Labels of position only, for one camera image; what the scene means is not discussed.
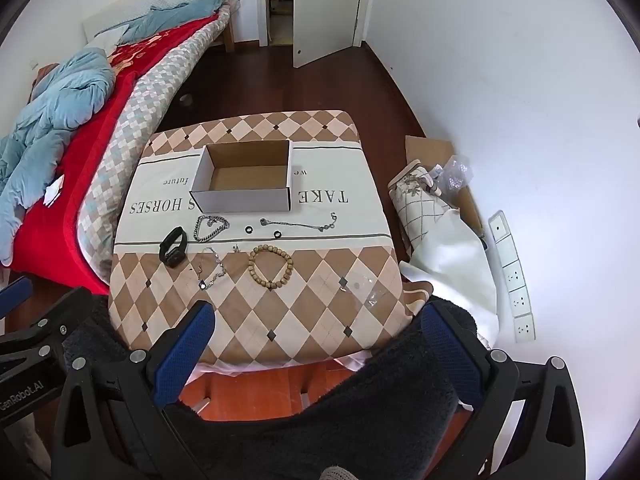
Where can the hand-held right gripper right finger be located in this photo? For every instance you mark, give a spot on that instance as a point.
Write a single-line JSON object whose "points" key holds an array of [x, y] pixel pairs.
{"points": [[452, 360]]}

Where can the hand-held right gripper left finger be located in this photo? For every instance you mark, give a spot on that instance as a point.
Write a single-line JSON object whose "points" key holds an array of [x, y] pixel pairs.
{"points": [[182, 360]]}

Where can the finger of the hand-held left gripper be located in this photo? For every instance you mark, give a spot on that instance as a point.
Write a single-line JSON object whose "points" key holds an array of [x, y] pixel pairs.
{"points": [[15, 296], [60, 312]]}

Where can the black smart band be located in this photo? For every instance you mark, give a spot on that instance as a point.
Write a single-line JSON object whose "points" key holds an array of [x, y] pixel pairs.
{"points": [[176, 260]]}

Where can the cardboard box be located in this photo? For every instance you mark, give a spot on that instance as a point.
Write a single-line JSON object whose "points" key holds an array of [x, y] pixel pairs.
{"points": [[215, 197]]}

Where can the white power strip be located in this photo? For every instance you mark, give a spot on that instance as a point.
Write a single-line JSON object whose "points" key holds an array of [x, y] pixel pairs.
{"points": [[512, 280]]}

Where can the cream folded cloth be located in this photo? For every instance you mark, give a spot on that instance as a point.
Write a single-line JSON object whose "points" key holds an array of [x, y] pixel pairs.
{"points": [[450, 255]]}

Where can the diamond pattern tablecloth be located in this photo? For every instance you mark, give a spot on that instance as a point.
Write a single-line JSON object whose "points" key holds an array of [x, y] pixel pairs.
{"points": [[280, 310]]}

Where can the white paper scrap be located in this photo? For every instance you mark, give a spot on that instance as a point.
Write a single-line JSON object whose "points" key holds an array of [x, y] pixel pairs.
{"points": [[53, 191]]}

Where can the dark fuzzy clothing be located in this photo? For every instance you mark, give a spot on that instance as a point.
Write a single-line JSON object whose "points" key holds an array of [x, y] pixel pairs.
{"points": [[350, 410]]}

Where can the clear plastic wrapper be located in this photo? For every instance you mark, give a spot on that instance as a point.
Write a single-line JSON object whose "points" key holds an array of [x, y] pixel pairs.
{"points": [[361, 286]]}

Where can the crumpled clear plastic bag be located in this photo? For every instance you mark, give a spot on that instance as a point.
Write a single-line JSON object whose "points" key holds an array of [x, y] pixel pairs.
{"points": [[455, 172]]}

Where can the bed with red blanket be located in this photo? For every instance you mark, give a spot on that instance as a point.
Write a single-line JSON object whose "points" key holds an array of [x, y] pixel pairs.
{"points": [[65, 95]]}

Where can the flat cardboard sheet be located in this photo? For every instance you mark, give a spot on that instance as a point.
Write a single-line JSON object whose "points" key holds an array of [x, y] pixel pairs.
{"points": [[430, 147]]}

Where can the checkered bed cover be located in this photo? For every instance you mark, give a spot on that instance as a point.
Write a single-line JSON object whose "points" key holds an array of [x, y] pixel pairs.
{"points": [[145, 95]]}

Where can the small dark floor object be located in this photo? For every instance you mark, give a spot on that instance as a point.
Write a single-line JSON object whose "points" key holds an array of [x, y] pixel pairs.
{"points": [[186, 100]]}

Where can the white door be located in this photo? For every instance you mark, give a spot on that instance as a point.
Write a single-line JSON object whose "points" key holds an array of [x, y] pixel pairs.
{"points": [[325, 5]]}

